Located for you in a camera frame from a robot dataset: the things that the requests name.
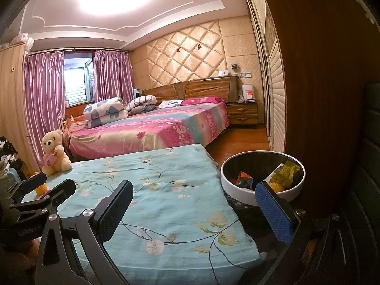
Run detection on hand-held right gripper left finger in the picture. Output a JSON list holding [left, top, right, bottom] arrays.
[[35, 180, 135, 285]]

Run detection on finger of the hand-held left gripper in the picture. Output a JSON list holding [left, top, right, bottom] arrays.
[[9, 179, 76, 223], [7, 173, 48, 204]]

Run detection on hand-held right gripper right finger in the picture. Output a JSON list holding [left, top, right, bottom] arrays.
[[255, 180, 345, 285]]

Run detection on green milk carton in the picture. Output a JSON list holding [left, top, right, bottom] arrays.
[[236, 171, 254, 189]]

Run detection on yellow-green wrapper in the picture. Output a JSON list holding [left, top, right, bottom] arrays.
[[271, 160, 301, 188]]

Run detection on white rimmed black trash bin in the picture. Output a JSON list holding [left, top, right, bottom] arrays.
[[220, 150, 306, 208]]

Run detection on blue stool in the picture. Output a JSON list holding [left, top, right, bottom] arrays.
[[0, 168, 23, 190]]

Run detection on cream teddy bear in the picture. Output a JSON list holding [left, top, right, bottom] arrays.
[[41, 129, 73, 176]]

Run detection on pile of clothes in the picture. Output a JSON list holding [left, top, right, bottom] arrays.
[[0, 137, 18, 173]]

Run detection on teal floral tablecloth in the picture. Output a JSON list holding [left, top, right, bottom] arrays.
[[22, 143, 263, 285]]

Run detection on wooden chair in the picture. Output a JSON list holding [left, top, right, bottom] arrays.
[[59, 116, 73, 134]]

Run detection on light wooden wardrobe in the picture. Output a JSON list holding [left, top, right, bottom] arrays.
[[0, 42, 39, 170]]

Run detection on pink curtain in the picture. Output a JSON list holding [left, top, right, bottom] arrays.
[[93, 50, 134, 103], [24, 52, 67, 167]]

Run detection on bed with pink floral sheet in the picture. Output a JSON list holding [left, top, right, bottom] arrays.
[[68, 96, 230, 158]]

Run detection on folded quilt with blue hearts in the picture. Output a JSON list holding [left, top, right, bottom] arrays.
[[83, 97, 129, 128]]

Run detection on wooden nightstand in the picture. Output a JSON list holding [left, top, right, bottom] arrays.
[[226, 101, 259, 129]]

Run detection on window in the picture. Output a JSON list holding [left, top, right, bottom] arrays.
[[63, 53, 95, 107]]

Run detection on folded grey striped quilt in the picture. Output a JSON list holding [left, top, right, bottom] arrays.
[[126, 95, 157, 115]]

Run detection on black ribbed plastic case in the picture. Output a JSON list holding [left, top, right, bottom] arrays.
[[341, 81, 380, 285]]

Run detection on white louvre wardrobe doors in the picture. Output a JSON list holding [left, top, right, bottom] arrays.
[[240, 0, 287, 152]]

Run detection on white pillow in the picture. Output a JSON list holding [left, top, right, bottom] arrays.
[[159, 99, 186, 108]]

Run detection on brown wooden wardrobe panel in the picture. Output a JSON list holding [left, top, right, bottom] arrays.
[[255, 0, 380, 214]]

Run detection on pink floral pillow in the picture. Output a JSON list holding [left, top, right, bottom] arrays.
[[180, 96, 224, 106]]

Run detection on wooden headboard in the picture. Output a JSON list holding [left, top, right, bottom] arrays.
[[141, 76, 238, 104]]

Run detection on pink bags on wardrobe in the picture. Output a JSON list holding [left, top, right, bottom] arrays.
[[13, 33, 34, 48]]

